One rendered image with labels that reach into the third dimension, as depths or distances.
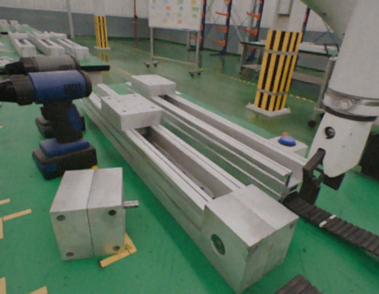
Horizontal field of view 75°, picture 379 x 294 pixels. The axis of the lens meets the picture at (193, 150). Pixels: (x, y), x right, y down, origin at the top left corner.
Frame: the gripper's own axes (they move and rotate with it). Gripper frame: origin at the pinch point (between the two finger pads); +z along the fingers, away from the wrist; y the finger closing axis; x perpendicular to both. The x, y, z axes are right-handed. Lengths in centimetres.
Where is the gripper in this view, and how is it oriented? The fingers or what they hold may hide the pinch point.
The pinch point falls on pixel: (320, 188)
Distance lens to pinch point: 53.1
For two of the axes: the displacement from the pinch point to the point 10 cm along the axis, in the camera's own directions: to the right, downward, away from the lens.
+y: 8.2, -2.2, 5.3
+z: -0.7, 8.8, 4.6
